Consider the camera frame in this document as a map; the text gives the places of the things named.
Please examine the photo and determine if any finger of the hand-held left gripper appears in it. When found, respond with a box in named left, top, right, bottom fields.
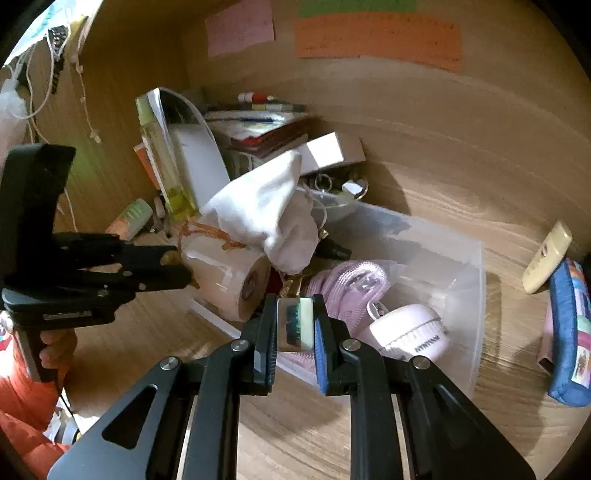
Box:
left=92, top=233, right=181, bottom=274
left=92, top=264, right=193, bottom=304

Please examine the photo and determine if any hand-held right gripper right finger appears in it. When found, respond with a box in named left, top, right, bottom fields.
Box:
left=313, top=293, right=539, bottom=480

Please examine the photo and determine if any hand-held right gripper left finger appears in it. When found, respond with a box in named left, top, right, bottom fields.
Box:
left=46, top=294, right=280, bottom=480

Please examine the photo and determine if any small shiny rectangular case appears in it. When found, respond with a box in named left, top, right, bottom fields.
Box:
left=276, top=297, right=317, bottom=352

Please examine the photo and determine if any toilet paper roll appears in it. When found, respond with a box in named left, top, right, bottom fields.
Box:
left=181, top=234, right=272, bottom=322

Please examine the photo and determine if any red booklet with gold print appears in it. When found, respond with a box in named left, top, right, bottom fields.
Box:
left=270, top=270, right=302, bottom=297

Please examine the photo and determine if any pink knit pouch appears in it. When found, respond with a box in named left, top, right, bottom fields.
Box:
left=281, top=260, right=389, bottom=371

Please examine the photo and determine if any pink white round device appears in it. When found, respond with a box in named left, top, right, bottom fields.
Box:
left=368, top=303, right=450, bottom=361

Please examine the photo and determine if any dark green bottle white label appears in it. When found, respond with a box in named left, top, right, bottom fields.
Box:
left=320, top=234, right=352, bottom=261

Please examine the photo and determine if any white cloth drawstring bag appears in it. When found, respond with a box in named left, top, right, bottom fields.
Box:
left=182, top=150, right=322, bottom=275

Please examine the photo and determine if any clear plastic storage bin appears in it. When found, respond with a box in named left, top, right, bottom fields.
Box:
left=188, top=198, right=487, bottom=403

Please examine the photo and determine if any wooden desktop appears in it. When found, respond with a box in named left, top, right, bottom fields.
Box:
left=60, top=115, right=591, bottom=480

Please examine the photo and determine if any person's left hand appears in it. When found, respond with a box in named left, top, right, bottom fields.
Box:
left=39, top=329, right=78, bottom=382

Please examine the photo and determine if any green orange tube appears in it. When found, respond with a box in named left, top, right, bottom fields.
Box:
left=105, top=198, right=154, bottom=241

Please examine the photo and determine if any orange box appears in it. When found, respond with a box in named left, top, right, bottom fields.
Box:
left=133, top=142, right=161, bottom=191

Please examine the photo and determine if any yellow green liquid bottle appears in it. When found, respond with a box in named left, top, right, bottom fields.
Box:
left=135, top=93, right=198, bottom=219

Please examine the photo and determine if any large white box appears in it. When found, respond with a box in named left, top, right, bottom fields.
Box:
left=167, top=124, right=232, bottom=209

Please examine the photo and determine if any glass bowl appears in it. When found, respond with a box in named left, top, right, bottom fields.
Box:
left=299, top=174, right=371, bottom=223

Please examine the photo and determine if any stack of books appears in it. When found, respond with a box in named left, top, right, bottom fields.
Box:
left=204, top=102, right=315, bottom=172

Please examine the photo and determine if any small pale pink box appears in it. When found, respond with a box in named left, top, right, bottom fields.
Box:
left=297, top=131, right=367, bottom=172

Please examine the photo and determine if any cream tube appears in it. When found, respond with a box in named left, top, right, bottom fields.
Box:
left=522, top=220, right=574, bottom=295

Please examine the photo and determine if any pink paper note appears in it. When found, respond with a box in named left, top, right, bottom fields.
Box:
left=205, top=0, right=276, bottom=58

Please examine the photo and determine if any orange paper note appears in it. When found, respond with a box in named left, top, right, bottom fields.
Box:
left=294, top=13, right=463, bottom=73

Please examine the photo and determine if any green paper note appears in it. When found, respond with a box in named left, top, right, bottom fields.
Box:
left=299, top=0, right=417, bottom=16

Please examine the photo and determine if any white cord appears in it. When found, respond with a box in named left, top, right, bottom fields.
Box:
left=7, top=44, right=58, bottom=145

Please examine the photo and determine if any beaded string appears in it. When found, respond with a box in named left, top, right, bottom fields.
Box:
left=69, top=28, right=103, bottom=145

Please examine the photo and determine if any black beaded strap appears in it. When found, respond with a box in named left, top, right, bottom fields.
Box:
left=47, top=25, right=68, bottom=95

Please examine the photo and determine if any key ring with tag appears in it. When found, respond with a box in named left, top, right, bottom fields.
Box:
left=313, top=172, right=370, bottom=200

